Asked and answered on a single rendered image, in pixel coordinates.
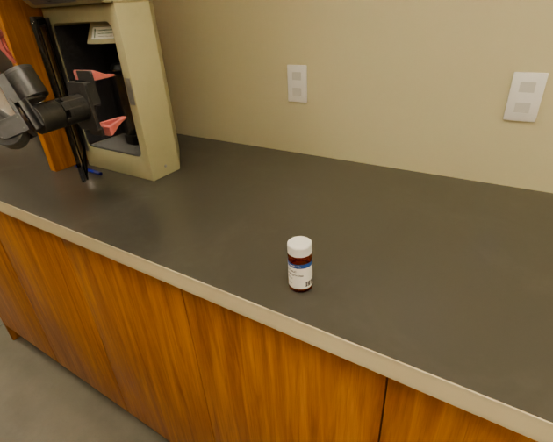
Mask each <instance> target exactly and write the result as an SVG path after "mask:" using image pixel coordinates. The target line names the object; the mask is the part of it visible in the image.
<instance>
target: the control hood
mask: <svg viewBox="0 0 553 442"><path fill-rule="evenodd" d="M23 1H24V2H25V3H27V4H28V5H29V6H31V7H33V8H47V7H58V6H70V5H80V4H101V3H111V1H112V0H76V2H68V3H58V4H39V5H34V4H33V3H31V2H30V1H29V0H23Z"/></svg>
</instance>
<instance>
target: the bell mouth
mask: <svg viewBox="0 0 553 442"><path fill-rule="evenodd" d="M87 43H88V44H113V43H115V39H114V36H113V31H112V28H111V25H110V24H109V23H108V22H106V21H103V22H90V29H89V35H88V40H87Z"/></svg>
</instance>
